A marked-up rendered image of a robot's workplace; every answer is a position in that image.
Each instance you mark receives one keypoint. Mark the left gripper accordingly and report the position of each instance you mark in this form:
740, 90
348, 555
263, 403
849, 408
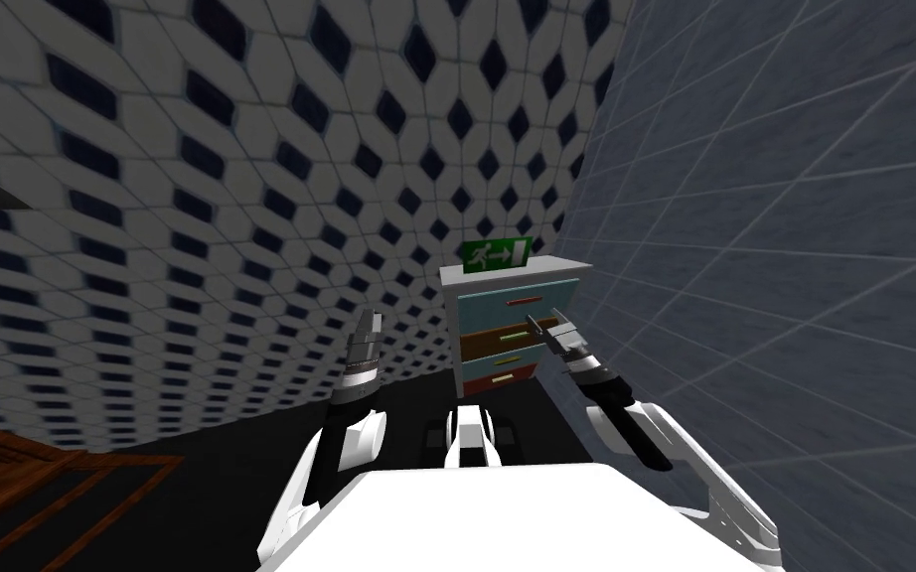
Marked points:
363, 353

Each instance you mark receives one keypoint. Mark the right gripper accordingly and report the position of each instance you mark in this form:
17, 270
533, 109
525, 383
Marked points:
569, 346

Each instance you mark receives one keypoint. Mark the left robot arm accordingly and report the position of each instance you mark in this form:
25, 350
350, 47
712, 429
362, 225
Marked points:
351, 445

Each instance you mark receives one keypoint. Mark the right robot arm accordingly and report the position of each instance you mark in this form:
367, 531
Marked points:
633, 421

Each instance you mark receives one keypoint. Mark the white chest of drawers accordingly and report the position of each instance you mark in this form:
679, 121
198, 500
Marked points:
506, 274

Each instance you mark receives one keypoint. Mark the brown drawer front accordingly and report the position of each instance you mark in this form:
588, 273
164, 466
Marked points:
482, 345

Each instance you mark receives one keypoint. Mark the green exit sign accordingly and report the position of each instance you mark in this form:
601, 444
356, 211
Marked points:
498, 255

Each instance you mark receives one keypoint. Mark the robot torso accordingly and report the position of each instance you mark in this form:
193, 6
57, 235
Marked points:
521, 516

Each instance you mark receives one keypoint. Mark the brown wooden furniture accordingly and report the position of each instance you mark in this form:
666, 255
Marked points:
5, 485

